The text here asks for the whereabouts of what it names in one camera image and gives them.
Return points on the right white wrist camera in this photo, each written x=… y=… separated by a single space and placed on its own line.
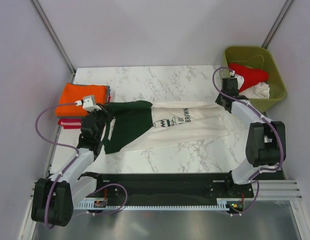
x=238 y=78

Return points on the red folded t shirt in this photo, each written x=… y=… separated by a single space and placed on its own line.
x=70 y=116

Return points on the blue label on bin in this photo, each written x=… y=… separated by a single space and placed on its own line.
x=223 y=72

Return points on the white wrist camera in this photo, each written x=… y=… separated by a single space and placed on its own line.
x=89 y=104
x=238 y=78

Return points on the white garment in bin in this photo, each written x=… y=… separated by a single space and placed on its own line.
x=258 y=91

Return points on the left aluminium frame post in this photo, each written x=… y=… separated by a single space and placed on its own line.
x=52 y=34

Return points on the white slotted cable duct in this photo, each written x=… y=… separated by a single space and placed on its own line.
x=93 y=204

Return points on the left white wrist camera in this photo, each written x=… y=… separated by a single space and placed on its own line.
x=89 y=104

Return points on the red t shirt in bin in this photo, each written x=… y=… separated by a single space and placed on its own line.
x=252 y=76

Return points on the white and green t shirt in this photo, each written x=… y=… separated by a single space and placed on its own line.
x=140 y=125

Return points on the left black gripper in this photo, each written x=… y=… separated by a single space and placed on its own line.
x=108 y=113

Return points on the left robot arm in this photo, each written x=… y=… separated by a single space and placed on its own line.
x=54 y=197

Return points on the right aluminium frame post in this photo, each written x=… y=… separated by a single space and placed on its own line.
x=277 y=23

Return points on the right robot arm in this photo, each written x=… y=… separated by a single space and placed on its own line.
x=265 y=149

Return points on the olive green plastic bin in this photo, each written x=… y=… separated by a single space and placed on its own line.
x=257 y=57

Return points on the orange folded t shirt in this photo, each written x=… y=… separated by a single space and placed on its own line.
x=77 y=100

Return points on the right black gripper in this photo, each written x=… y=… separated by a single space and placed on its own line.
x=218 y=99

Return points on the aluminium frame post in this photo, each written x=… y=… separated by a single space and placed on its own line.
x=52 y=34
x=277 y=23

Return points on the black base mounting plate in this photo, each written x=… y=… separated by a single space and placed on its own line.
x=169 y=189

